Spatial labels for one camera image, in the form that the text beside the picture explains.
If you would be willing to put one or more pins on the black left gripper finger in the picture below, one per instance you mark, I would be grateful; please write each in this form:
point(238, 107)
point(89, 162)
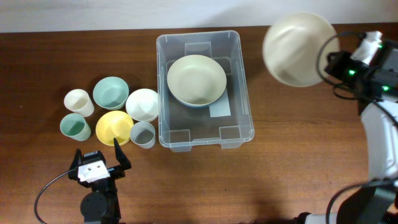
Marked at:
point(124, 162)
point(76, 162)

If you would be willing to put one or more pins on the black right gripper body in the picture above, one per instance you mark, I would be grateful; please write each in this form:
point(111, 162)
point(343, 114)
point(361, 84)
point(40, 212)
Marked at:
point(351, 70)

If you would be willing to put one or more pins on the beige bowl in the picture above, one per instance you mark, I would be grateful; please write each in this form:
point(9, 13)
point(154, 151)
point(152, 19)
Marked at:
point(291, 46)
point(196, 79)

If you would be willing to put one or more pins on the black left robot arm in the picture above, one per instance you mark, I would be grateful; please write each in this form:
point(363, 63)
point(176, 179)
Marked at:
point(101, 205)

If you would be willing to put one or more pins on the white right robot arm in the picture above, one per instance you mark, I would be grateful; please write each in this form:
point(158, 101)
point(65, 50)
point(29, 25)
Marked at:
point(368, 202)

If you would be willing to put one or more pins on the grey plastic cup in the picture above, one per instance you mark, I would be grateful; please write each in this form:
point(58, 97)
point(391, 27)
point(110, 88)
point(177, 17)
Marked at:
point(143, 135)

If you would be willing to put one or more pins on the green plastic cup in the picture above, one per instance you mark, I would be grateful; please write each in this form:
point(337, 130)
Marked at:
point(75, 126)

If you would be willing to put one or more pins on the yellow small bowl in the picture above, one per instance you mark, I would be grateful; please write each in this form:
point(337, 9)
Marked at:
point(114, 124)

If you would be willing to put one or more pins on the white small bowl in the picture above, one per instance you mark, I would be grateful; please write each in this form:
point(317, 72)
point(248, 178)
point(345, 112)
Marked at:
point(143, 105)

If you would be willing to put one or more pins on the cream plastic cup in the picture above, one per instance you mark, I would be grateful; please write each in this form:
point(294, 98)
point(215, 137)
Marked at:
point(79, 101)

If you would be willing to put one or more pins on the clear plastic storage bin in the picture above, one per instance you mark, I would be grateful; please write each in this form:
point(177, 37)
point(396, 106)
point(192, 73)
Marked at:
point(182, 127)

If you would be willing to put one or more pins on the green small bowl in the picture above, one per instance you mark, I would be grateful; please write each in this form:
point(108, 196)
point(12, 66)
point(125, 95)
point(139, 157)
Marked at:
point(111, 93)

